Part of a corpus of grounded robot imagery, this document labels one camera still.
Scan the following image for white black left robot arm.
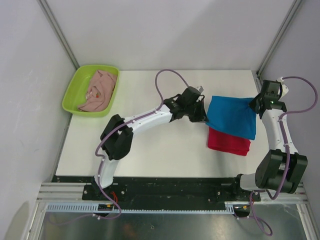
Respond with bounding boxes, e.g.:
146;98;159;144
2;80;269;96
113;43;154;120
93;86;208;200

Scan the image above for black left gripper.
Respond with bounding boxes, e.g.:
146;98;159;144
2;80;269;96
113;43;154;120
184;99;209;124

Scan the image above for blue t shirt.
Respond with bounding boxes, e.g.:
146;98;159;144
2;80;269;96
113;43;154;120
206;95;257;140

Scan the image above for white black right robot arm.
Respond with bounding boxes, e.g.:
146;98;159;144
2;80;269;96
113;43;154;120
230;79;308;201

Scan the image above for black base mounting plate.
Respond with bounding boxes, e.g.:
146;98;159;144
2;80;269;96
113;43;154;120
81;176;261;203

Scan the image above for aluminium frame rail front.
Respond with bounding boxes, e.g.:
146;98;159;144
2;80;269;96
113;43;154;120
36;182;308;204

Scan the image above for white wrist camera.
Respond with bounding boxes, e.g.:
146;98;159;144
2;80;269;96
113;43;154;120
276;77;289;98
196;86;204;93

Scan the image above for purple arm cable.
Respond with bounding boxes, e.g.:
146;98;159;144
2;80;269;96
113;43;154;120
249;75;320;236
94;69;190;196

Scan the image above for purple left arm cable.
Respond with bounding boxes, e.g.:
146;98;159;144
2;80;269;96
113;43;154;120
94;69;190;196

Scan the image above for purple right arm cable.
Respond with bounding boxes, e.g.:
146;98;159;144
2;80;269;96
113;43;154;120
249;75;320;236

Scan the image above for pink t shirt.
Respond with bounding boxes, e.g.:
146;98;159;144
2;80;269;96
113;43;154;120
77;70;118;112

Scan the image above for right aluminium corner post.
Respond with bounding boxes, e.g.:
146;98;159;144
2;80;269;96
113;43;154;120
256;0;305;77

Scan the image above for aluminium corner post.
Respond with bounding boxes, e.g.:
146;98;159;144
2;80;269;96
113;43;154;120
37;0;80;70
256;0;305;77

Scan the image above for red t shirt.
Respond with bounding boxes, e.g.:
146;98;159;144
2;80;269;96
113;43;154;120
207;127;251;156

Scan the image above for left aluminium corner post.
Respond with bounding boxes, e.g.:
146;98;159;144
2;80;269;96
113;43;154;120
37;0;80;70

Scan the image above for grey slotted cable duct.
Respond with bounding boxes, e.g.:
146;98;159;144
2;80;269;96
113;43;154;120
46;202;235;214

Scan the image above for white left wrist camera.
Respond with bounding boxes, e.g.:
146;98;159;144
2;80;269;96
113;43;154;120
196;86;204;93

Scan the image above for green plastic basin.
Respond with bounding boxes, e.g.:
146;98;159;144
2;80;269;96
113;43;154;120
62;64;120;118

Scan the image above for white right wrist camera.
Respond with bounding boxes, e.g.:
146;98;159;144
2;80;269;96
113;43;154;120
276;77;289;98

